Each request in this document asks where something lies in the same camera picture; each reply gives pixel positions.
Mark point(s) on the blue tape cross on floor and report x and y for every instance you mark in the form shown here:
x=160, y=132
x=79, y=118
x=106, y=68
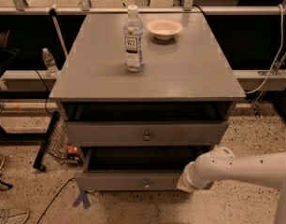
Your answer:
x=82, y=198

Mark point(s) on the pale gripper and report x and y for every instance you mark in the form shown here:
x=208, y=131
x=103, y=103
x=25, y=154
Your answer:
x=188, y=176

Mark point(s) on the grey upper drawer with knob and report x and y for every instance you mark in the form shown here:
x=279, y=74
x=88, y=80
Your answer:
x=145, y=133

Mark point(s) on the white sneaker bottom left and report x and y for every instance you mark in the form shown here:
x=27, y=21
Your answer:
x=13, y=216

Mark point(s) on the white paper bowl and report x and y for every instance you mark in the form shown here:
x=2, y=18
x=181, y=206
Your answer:
x=164, y=29

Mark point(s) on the metal guard rail frame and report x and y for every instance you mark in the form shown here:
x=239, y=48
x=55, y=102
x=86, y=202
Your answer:
x=83, y=7

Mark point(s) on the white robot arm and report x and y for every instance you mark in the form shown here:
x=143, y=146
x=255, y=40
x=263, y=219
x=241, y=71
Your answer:
x=220, y=163

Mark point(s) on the clear tea bottle white cap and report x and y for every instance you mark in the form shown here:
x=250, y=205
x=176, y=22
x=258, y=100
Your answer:
x=133, y=33

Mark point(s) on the orange can in basket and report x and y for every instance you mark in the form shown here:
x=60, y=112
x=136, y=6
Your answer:
x=72, y=153

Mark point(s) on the wooden stick black tip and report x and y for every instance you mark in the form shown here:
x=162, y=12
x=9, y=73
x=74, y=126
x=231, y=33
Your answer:
x=53, y=14

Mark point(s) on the black wire mesh basket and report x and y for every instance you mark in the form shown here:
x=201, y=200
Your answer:
x=55, y=143

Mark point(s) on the grey wooden drawer cabinet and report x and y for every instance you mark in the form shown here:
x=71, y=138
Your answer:
x=178, y=92

